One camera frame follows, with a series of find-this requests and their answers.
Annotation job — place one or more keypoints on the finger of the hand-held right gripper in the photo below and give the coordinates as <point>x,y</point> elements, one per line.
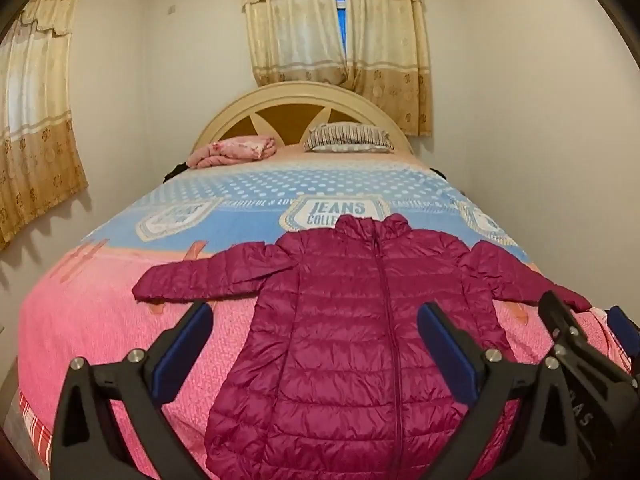
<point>557,315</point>
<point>622,327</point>

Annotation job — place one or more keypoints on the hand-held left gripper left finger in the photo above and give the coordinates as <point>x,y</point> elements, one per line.
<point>185,350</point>

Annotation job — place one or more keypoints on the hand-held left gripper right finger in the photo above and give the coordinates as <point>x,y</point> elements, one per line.
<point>445,350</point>

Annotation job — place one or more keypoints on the magenta quilted puffer jacket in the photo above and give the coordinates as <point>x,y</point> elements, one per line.
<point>325,335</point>

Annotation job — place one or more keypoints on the pink and blue printed blanket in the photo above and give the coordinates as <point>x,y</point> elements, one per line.
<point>125,285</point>

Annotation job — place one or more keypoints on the red plaid bed sheet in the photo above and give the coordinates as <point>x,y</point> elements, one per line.
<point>37,430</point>

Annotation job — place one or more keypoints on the black object beside bed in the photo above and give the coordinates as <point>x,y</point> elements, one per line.
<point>447,177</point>
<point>175,172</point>

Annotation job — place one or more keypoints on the pink floral folded blanket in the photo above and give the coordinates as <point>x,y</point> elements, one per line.
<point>230,151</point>

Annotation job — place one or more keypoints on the striped pillow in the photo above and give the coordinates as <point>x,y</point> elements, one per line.
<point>350,137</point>

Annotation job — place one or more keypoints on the cream arched bed headboard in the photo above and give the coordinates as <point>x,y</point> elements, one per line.
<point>280,110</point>

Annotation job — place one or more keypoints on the wide beige patterned curtain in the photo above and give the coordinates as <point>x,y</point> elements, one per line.
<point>35,110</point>

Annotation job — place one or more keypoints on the window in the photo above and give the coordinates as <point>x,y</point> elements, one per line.
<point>340,15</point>

